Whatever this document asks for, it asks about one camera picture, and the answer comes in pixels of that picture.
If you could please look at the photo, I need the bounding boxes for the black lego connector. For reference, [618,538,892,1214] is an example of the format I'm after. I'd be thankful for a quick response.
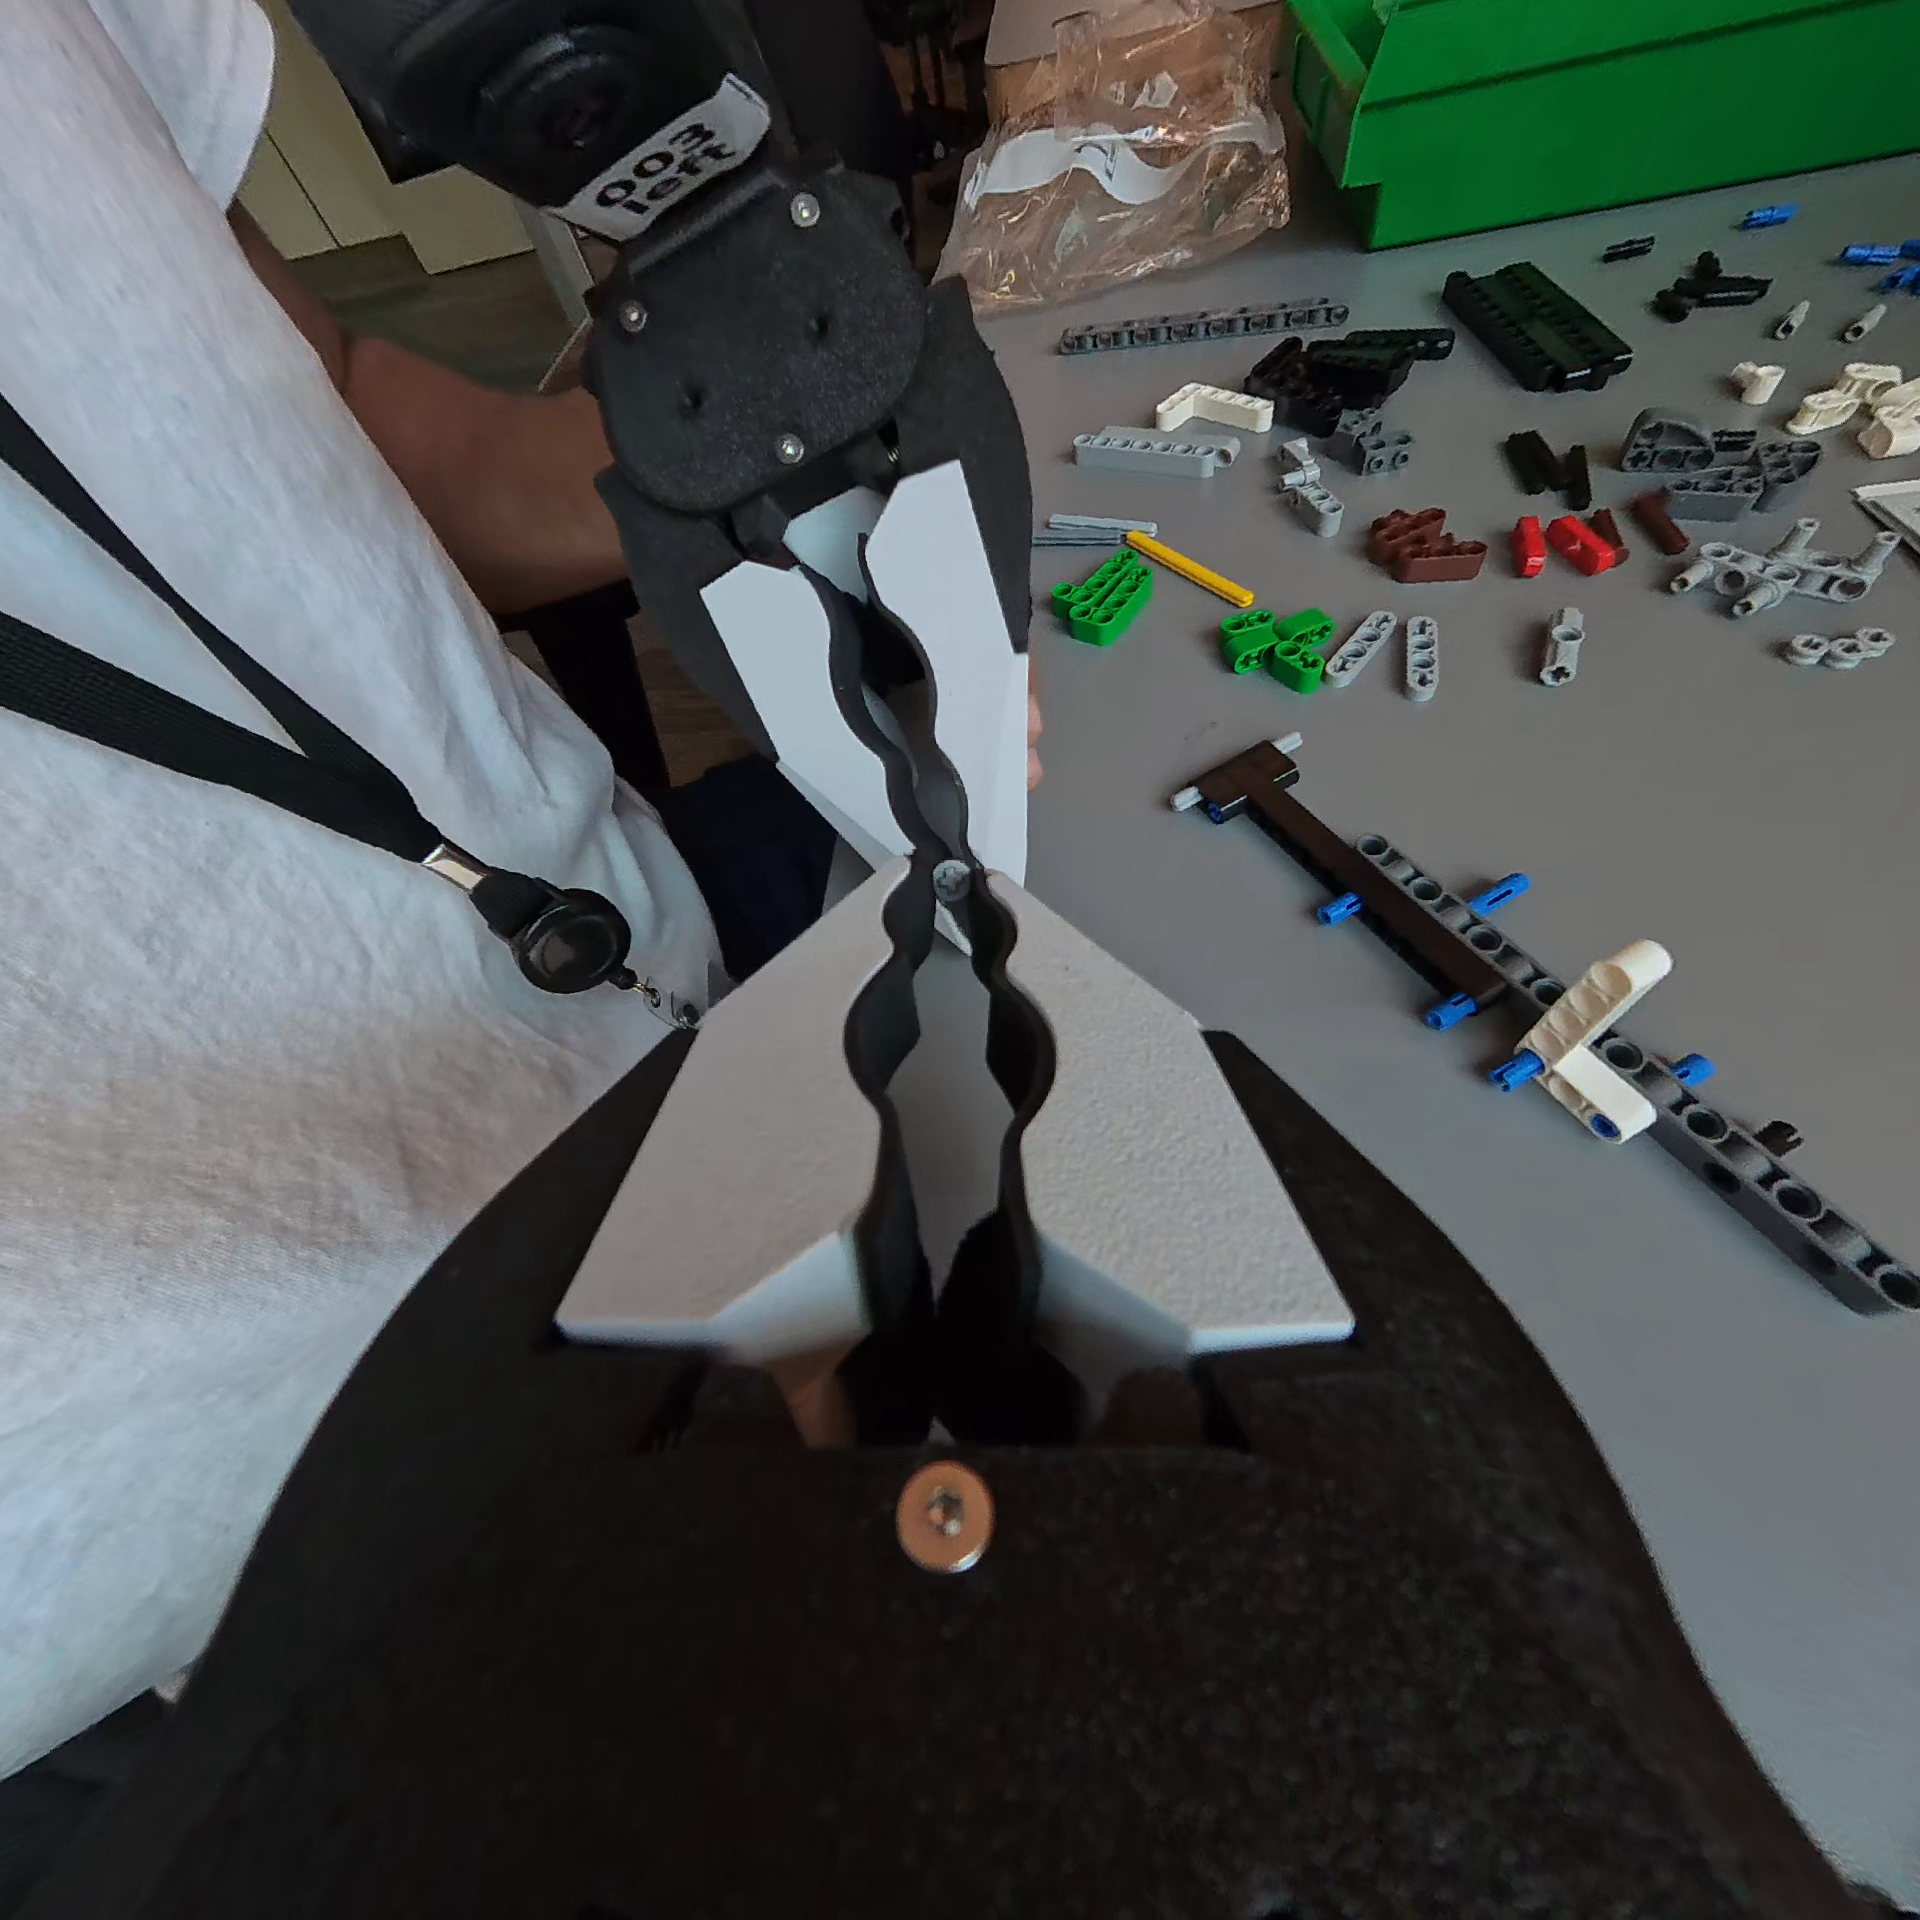
[1505,430,1595,511]

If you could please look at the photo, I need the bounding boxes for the brown lego piece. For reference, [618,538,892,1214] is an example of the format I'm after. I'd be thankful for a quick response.
[1364,506,1490,584]

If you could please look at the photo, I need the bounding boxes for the pale cabinet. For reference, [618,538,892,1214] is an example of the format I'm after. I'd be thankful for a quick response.
[232,0,601,287]

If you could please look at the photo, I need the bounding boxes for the long lego beam assembly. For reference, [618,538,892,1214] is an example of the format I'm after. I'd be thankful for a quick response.
[1171,730,1920,1318]

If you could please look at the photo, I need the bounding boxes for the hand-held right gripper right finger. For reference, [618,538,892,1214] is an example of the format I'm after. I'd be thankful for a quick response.
[934,866,1360,1454]

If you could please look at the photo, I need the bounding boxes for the yellow lego axle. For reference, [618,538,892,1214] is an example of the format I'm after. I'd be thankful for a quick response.
[1126,532,1258,608]

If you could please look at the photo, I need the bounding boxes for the grey curved lego panel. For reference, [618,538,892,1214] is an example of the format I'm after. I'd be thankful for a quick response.
[1620,406,1825,522]

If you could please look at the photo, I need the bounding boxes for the person's left forearm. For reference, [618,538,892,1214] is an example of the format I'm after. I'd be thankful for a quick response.
[232,210,648,617]

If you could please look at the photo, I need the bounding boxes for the dark trousers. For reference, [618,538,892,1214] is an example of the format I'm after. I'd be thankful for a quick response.
[662,757,888,984]

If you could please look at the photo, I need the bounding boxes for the black lego liftarm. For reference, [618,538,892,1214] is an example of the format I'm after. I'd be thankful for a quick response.
[1242,333,1360,440]
[1305,327,1456,413]

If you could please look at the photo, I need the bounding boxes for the black lanyard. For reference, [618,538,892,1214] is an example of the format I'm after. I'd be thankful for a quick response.
[0,393,452,872]

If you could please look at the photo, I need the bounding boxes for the black badge reel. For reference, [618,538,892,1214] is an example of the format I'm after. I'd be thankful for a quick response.
[420,839,707,1029]

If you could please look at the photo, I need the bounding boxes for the green plastic bin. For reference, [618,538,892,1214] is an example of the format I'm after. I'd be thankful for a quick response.
[1283,0,1920,254]

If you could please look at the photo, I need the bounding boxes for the large white lego connector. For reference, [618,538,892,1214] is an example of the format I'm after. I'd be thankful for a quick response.
[1785,358,1920,458]

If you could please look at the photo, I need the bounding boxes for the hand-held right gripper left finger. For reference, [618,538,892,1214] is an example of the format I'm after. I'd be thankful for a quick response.
[555,854,944,1454]

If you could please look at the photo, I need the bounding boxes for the long grey lego beam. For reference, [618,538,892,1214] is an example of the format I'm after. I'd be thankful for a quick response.
[1056,295,1354,357]

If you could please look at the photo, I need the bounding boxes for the black lego cross piece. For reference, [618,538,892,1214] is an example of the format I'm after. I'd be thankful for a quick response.
[1656,249,1771,324]

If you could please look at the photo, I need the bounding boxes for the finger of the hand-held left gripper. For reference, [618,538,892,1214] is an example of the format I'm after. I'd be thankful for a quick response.
[700,487,947,889]
[858,458,1041,894]

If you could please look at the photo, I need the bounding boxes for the clear plastic bag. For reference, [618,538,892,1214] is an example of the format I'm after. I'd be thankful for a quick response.
[938,0,1297,312]

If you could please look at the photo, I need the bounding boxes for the light grey lego connector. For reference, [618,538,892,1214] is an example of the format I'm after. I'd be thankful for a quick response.
[1275,434,1346,538]

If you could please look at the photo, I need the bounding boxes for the light grey lego frame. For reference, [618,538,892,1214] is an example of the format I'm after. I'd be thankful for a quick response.
[1670,517,1907,620]

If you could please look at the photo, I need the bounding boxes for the black ribbed lego block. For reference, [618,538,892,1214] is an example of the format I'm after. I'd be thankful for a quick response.
[1440,258,1638,394]

